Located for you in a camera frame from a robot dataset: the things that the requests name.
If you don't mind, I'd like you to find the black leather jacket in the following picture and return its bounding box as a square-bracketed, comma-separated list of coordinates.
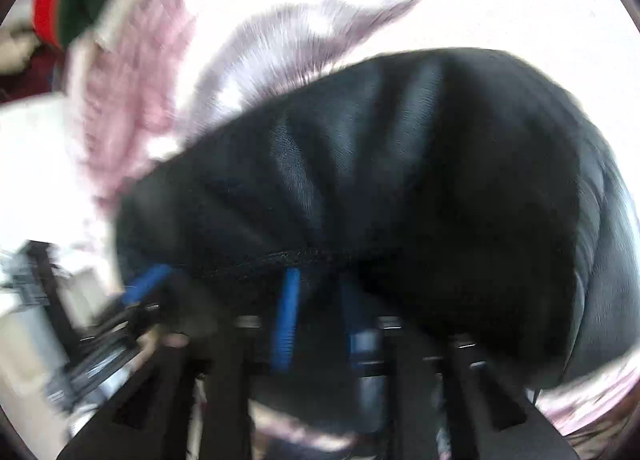
[115, 47, 640, 433]

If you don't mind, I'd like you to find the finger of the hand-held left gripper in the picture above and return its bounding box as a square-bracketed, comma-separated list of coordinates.
[122, 263, 176, 306]

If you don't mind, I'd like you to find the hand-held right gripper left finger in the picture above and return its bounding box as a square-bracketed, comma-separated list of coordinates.
[56, 267, 302, 460]

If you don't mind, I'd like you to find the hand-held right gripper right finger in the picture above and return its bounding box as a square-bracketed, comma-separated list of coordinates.
[341, 277, 583, 460]

